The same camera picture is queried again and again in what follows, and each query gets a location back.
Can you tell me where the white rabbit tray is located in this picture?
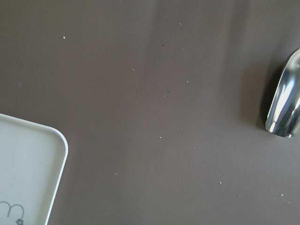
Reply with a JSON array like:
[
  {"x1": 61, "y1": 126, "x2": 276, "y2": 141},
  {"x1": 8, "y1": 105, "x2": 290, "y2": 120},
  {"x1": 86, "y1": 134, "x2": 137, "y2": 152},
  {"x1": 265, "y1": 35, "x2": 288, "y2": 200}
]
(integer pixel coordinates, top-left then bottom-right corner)
[{"x1": 0, "y1": 114, "x2": 68, "y2": 225}]

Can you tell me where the metal scoop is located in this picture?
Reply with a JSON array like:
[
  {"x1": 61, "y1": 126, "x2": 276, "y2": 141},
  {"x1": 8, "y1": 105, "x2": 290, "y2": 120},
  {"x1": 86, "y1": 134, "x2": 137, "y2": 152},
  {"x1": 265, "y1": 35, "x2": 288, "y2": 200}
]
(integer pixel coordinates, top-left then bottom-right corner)
[{"x1": 265, "y1": 49, "x2": 300, "y2": 138}]

